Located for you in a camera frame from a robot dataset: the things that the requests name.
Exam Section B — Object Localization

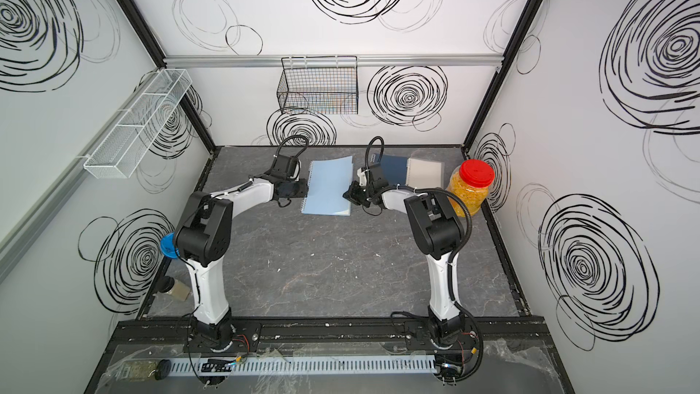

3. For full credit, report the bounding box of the black wire basket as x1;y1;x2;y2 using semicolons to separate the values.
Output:
275;66;359;115

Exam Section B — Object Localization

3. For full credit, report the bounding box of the cornflakes jar with red lid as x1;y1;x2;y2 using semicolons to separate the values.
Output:
448;159;495;216

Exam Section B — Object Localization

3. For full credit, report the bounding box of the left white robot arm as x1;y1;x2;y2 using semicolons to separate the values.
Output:
172;152;308;351

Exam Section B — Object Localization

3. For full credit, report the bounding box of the aluminium wall rail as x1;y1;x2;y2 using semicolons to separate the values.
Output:
164;53;503;69

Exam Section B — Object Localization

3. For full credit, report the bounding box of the light blue spiral notebook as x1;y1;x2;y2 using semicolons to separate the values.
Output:
302;156;353;216

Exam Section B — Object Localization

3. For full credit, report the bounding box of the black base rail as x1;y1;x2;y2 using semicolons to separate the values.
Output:
109;315;550;353

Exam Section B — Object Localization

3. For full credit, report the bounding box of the small black cap bottle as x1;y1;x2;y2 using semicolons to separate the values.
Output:
156;277;191;302

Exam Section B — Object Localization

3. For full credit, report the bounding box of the left black frame post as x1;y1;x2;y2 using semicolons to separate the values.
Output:
116;0;217;154

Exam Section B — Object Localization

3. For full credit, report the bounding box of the white slotted cable duct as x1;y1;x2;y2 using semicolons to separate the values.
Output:
164;355;437;378

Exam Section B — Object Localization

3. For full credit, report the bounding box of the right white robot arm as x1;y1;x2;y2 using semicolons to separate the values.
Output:
344;165;472;348

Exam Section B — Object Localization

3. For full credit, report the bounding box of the black corner frame post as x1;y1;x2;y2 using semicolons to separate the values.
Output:
460;0;544;155

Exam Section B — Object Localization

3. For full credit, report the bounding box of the blue lid snack cup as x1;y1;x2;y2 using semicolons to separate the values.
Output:
160;233;180;259

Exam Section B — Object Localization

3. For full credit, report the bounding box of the white mesh wall shelf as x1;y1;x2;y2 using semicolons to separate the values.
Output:
83;69;193;179

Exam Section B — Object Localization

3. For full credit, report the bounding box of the dark blue spiral notebook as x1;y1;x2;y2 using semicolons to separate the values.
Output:
374;153;445;191

